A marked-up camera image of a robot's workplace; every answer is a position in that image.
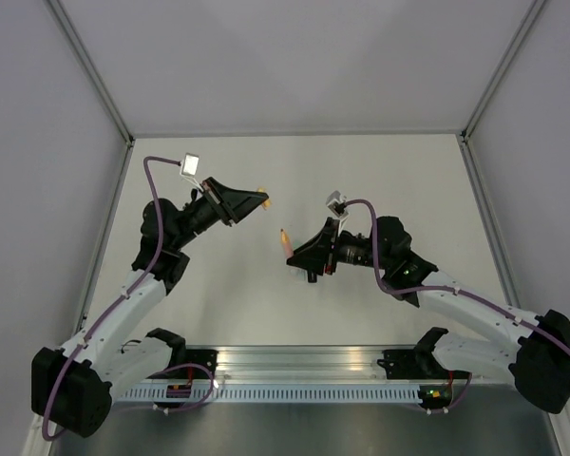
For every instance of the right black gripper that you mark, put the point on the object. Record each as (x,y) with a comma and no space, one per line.
(319,252)

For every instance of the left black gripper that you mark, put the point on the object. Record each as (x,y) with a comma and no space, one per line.
(233,205)

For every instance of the light green pen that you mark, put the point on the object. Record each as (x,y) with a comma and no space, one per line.
(297,274)

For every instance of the pink pen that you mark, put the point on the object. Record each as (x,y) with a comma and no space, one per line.
(286,244)

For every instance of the orange pen cap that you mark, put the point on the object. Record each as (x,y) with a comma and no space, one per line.
(266,203)

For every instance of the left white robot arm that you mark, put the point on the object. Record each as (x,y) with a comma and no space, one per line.
(76,385)

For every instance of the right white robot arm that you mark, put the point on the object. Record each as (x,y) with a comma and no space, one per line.
(528,351)

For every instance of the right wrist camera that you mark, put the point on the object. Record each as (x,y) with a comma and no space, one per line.
(336,203)

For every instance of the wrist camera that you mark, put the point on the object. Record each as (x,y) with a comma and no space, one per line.
(188,169)
(336,203)

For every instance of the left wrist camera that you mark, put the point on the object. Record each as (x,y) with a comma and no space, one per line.
(188,169)

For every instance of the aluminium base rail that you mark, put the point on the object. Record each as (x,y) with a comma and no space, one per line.
(312,364)

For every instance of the slotted cable duct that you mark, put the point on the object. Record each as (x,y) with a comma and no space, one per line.
(170,393)

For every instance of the left aluminium frame post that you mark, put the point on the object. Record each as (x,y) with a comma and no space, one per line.
(74,40)

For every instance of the aluminium frame post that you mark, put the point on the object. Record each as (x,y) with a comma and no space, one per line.
(513,49)
(74,40)

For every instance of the right aluminium frame post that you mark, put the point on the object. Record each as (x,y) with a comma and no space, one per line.
(513,49)

